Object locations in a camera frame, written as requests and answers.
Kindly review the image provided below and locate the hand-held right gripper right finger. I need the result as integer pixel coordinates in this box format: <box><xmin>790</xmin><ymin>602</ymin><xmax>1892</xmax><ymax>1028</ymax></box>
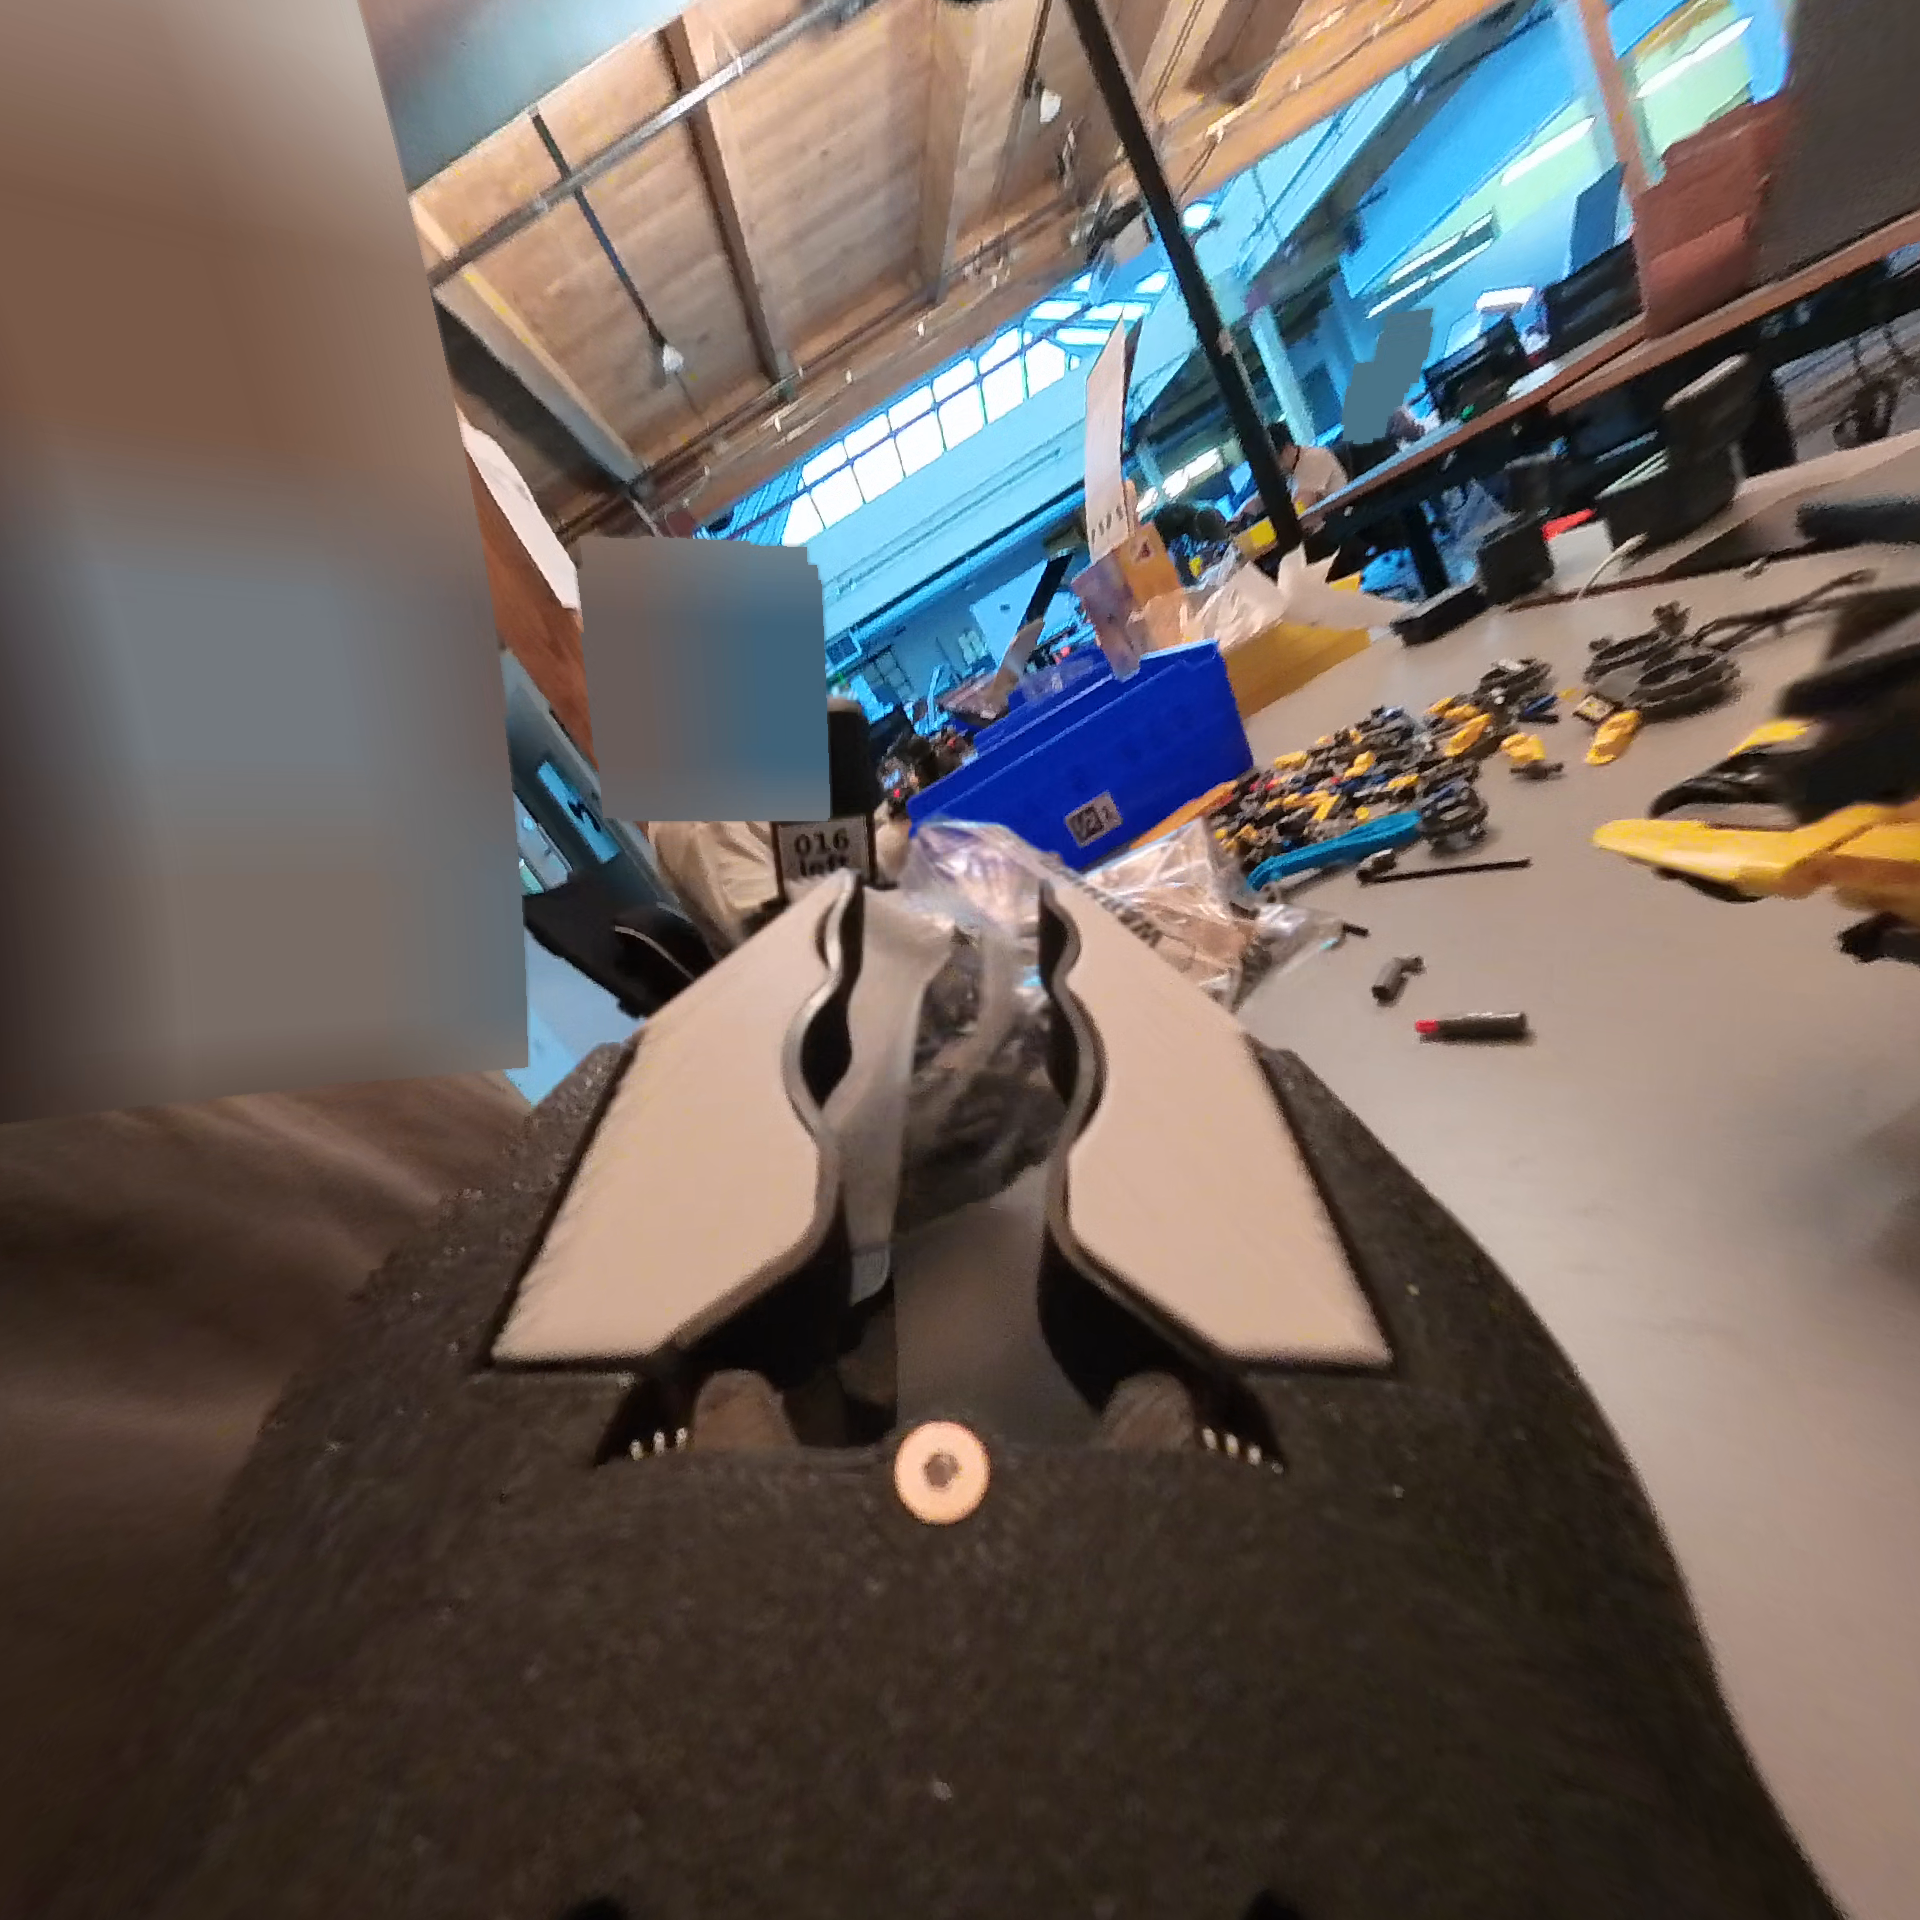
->
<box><xmin>1035</xmin><ymin>880</ymin><xmax>1394</xmax><ymax>1413</ymax></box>

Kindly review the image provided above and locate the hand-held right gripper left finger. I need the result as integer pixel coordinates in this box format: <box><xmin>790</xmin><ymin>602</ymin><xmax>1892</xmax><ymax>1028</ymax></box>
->
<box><xmin>491</xmin><ymin>870</ymin><xmax>870</xmax><ymax>1402</ymax></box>

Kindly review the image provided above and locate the clear bag of grey parts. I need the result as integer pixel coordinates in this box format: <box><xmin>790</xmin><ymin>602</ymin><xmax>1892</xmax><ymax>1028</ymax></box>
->
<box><xmin>832</xmin><ymin>815</ymin><xmax>1344</xmax><ymax>1306</ymax></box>

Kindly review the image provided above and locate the blue plastic bin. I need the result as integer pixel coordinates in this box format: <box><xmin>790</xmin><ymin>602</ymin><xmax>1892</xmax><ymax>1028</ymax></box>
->
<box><xmin>907</xmin><ymin>641</ymin><xmax>1256</xmax><ymax>872</ymax></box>

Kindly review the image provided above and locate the colourful product box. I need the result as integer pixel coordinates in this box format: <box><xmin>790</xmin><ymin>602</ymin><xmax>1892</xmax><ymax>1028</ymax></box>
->
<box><xmin>1072</xmin><ymin>517</ymin><xmax>1186</xmax><ymax>670</ymax></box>

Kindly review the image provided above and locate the blue brick separator tool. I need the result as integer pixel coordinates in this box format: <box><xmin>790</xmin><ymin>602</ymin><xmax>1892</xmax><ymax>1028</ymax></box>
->
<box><xmin>1249</xmin><ymin>809</ymin><xmax>1419</xmax><ymax>894</ymax></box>

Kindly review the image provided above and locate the tall folded paper leaflet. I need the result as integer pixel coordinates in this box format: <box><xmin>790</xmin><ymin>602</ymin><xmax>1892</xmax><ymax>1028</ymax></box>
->
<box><xmin>1083</xmin><ymin>321</ymin><xmax>1136</xmax><ymax>558</ymax></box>

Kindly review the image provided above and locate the yellow plastic bin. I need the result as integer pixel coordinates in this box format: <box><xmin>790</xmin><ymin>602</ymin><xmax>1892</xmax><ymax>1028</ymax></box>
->
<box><xmin>1223</xmin><ymin>614</ymin><xmax>1374</xmax><ymax>712</ymax></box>

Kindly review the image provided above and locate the pile of small brick parts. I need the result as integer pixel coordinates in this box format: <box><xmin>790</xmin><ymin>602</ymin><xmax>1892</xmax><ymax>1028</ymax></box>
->
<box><xmin>1200</xmin><ymin>652</ymin><xmax>1578</xmax><ymax>887</ymax></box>

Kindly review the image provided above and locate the black ceiling pole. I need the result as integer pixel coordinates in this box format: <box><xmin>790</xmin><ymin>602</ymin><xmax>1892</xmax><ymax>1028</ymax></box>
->
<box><xmin>1065</xmin><ymin>0</ymin><xmax>1307</xmax><ymax>564</ymax></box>

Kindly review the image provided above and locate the yellow toy vehicle model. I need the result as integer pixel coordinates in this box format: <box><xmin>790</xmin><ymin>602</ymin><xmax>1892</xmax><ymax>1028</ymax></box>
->
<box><xmin>1592</xmin><ymin>575</ymin><xmax>1920</xmax><ymax>962</ymax></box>

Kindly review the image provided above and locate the black toothed wheel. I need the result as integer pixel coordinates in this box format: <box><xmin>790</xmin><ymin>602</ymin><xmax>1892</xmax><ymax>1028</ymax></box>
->
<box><xmin>1583</xmin><ymin>630</ymin><xmax>1742</xmax><ymax>721</ymax></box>

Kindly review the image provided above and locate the black charging dock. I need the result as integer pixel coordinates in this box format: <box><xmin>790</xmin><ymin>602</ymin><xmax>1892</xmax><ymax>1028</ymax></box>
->
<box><xmin>1598</xmin><ymin>359</ymin><xmax>1764</xmax><ymax>549</ymax></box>

